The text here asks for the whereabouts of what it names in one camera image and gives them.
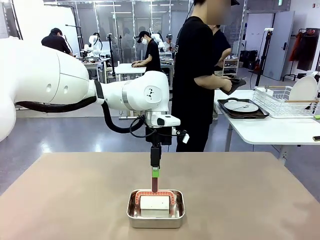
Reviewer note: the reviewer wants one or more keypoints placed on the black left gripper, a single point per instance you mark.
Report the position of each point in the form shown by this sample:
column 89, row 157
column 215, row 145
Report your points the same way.
column 158, row 136

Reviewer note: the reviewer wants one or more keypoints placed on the white round plate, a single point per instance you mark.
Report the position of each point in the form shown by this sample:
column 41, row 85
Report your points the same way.
column 303, row 90
column 235, row 106

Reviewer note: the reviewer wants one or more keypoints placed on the dark dish cloth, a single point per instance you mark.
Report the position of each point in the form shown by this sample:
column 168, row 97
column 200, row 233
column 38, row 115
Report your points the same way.
column 237, row 83

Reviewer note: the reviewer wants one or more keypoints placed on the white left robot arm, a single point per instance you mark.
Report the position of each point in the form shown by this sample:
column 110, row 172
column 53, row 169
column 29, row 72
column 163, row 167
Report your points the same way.
column 37, row 75

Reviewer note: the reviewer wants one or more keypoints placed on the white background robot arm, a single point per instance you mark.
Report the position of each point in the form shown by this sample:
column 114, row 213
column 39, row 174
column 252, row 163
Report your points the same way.
column 93, row 40
column 156, row 37

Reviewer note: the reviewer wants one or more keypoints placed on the person's right forearm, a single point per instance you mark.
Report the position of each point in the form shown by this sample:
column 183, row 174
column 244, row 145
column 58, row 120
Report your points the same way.
column 208, row 81

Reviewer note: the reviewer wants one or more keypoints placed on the person's right hand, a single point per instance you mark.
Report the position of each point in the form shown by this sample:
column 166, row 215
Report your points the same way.
column 226, row 86

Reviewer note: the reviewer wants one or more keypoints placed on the rectangular metal container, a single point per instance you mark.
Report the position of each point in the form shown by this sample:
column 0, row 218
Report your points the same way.
column 156, row 222

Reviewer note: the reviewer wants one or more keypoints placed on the person in black T-shirt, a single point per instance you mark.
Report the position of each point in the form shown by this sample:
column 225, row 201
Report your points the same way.
column 190, row 75

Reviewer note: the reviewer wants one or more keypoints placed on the white standing desk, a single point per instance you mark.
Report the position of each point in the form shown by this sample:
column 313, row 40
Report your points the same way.
column 127, row 68

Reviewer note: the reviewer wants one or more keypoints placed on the person in black cap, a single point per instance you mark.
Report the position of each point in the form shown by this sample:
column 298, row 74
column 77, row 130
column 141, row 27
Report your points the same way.
column 152, row 57

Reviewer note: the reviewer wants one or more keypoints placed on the white side table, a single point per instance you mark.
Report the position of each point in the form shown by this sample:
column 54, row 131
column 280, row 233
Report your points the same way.
column 262, row 132

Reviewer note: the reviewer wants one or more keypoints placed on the white desk with robot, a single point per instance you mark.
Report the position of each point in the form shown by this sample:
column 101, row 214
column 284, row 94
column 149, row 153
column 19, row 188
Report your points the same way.
column 92, row 65

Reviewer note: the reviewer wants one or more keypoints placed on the wooden shoe shelf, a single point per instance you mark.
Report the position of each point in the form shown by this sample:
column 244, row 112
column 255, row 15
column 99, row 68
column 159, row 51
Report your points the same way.
column 233, row 62

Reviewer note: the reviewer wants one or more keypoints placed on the black bags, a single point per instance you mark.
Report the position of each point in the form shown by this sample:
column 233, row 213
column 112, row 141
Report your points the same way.
column 247, row 60

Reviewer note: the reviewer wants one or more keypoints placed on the man in blue jeans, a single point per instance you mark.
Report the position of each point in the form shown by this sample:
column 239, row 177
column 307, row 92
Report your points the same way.
column 53, row 42

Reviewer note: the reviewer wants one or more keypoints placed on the grey door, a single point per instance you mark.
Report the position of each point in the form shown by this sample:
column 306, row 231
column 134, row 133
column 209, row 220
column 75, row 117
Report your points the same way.
column 277, row 50

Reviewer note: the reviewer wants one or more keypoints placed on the black tripod with lamp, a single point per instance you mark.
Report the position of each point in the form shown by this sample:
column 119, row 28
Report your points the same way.
column 269, row 29

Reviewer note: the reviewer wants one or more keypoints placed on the orange jacket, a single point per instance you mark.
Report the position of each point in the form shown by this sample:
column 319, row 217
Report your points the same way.
column 295, row 47

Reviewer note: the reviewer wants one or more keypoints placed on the white tissue box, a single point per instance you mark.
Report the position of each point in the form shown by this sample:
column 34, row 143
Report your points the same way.
column 312, row 73

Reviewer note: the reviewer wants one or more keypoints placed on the white backdrop screen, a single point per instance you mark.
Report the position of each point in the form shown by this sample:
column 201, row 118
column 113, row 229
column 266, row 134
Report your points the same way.
column 37, row 20

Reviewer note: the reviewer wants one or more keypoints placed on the black jacket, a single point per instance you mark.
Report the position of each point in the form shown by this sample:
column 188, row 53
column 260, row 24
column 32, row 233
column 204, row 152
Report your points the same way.
column 307, row 52

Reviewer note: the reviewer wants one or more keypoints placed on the black light stand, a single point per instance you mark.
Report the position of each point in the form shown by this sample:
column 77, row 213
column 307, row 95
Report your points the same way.
column 16, row 20

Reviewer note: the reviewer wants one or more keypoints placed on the black clothes rack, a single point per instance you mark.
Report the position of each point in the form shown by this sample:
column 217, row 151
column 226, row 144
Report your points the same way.
column 318, row 50

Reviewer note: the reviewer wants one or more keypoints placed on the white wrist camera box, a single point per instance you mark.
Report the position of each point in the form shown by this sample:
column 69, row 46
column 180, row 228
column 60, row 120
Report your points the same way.
column 170, row 120

